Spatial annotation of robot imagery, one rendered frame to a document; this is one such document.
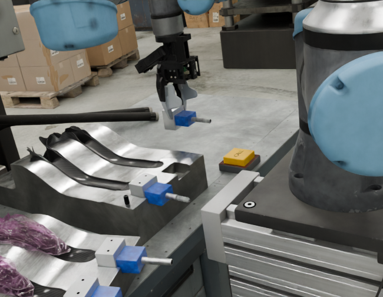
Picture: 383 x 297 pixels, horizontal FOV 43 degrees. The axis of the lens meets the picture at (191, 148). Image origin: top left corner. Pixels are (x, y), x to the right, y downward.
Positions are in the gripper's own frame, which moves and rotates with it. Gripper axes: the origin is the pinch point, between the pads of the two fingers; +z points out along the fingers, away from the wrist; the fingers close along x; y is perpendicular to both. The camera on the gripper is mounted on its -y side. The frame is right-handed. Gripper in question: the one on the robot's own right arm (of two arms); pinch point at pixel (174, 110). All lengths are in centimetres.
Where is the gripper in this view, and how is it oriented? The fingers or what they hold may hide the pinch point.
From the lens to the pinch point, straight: 126.9
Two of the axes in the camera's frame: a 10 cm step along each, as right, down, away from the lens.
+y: 8.2, 1.2, -5.6
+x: 5.5, -4.1, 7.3
